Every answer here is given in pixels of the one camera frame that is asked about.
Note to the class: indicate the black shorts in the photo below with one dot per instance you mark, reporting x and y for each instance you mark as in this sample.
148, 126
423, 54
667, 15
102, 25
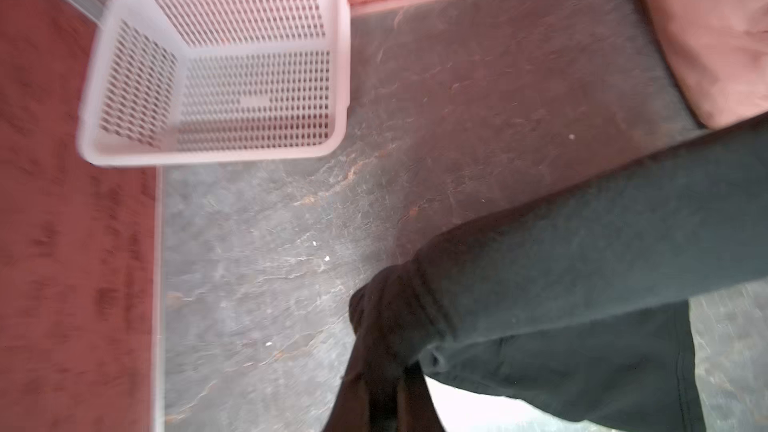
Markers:
578, 303

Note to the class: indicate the pink shorts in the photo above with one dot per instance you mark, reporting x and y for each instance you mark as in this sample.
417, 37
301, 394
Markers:
717, 51

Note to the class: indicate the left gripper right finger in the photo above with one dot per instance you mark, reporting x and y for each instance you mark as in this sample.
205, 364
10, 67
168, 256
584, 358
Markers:
415, 408

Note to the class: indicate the white plastic basket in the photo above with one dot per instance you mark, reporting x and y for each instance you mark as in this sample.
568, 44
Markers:
173, 82

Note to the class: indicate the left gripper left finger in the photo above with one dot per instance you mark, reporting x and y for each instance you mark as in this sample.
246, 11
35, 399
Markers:
363, 399

